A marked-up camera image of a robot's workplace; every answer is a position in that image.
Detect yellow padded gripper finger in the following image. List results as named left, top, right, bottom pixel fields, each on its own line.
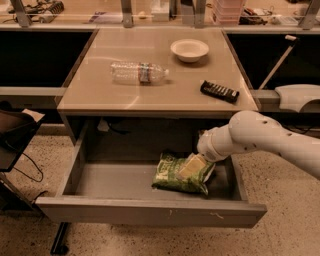
left=177, top=154, right=207, bottom=180

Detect green jalapeno chip bag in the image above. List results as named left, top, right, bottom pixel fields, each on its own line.
left=152, top=153, right=215, bottom=195

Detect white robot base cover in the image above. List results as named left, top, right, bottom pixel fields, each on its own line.
left=275, top=84, right=320, bottom=113

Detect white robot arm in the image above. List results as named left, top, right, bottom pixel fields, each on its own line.
left=197, top=111, right=320, bottom=179

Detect open grey drawer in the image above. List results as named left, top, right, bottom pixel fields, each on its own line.
left=37, top=119, right=267, bottom=228

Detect grey counter cabinet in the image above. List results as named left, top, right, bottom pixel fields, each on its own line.
left=58, top=27, right=258, bottom=159

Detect black snack bar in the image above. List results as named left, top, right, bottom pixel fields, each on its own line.
left=200, top=80, right=240, bottom=104

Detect white bowl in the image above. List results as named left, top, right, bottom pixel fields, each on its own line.
left=170, top=39, right=209, bottom=63

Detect clear plastic water bottle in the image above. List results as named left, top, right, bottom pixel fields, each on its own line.
left=110, top=61, right=169, bottom=84

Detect pink stacked bins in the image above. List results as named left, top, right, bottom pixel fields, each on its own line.
left=212, top=0, right=246, bottom=26

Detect black chair at left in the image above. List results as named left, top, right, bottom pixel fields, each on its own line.
left=0, top=101, right=44, bottom=213

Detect white stick handle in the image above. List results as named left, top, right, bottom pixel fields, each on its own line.
left=259, top=35, right=298, bottom=90

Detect black cable on floor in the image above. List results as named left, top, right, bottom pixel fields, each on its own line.
left=13, top=151, right=45, bottom=183

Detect black cables on shelf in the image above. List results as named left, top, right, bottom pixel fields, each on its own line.
left=3, top=0, right=66, bottom=24

